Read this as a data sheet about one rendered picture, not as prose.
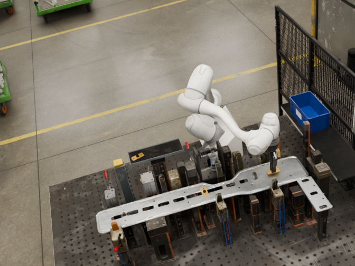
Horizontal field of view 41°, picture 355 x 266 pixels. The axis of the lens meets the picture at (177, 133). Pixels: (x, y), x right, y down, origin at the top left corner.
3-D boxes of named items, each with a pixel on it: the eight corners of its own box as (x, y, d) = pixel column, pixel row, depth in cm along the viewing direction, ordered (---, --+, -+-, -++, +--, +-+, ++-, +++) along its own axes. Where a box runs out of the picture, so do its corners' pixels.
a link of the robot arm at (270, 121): (266, 128, 293) (257, 141, 284) (265, 107, 283) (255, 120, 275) (282, 132, 287) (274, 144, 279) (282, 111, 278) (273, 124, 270)
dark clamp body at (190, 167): (193, 213, 329) (185, 173, 306) (188, 200, 340) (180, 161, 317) (207, 209, 330) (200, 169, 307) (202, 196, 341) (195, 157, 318)
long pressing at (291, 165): (98, 238, 287) (97, 236, 286) (95, 212, 304) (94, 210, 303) (310, 177, 298) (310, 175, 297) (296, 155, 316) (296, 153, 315)
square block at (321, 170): (318, 212, 312) (319, 172, 290) (312, 203, 318) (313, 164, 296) (329, 208, 312) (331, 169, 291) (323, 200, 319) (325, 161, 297)
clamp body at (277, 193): (276, 237, 302) (273, 199, 281) (268, 224, 311) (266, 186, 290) (289, 233, 302) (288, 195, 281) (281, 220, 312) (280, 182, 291)
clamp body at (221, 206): (222, 249, 301) (216, 212, 280) (216, 235, 311) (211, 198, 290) (236, 245, 302) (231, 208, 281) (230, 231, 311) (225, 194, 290)
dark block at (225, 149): (230, 197, 335) (223, 152, 310) (226, 190, 341) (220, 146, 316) (236, 195, 336) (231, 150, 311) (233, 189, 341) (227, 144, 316)
